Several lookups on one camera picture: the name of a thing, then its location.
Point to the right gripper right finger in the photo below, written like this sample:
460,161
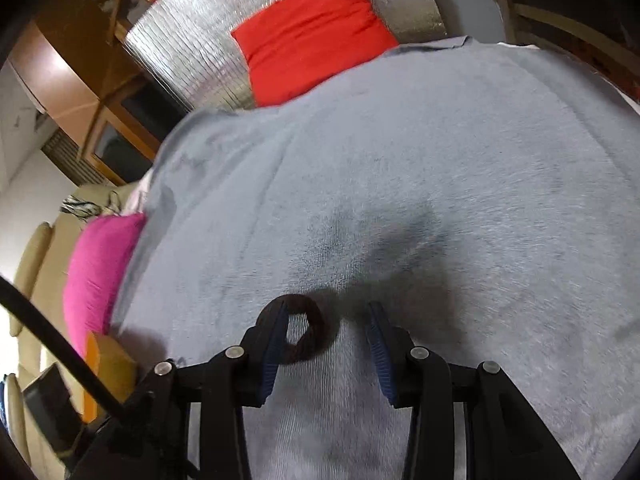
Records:
416,378

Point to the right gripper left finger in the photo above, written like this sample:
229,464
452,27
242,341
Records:
239,377

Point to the orange cardboard box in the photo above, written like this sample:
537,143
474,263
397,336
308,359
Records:
114,367

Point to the beige leather sofa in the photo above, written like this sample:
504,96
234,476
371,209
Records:
41,275

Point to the pink pillow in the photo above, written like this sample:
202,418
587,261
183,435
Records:
97,267

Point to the grey blanket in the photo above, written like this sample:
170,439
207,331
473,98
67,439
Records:
487,196

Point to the patterned cloth on sofa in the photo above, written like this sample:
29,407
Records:
86,209

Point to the wooden cabinet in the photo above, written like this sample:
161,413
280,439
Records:
93,90

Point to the silver foil insulation panel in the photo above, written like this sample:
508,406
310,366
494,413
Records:
187,48

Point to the red pillow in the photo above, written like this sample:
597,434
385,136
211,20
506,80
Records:
293,45

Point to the wooden shelf table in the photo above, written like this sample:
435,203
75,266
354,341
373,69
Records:
616,62

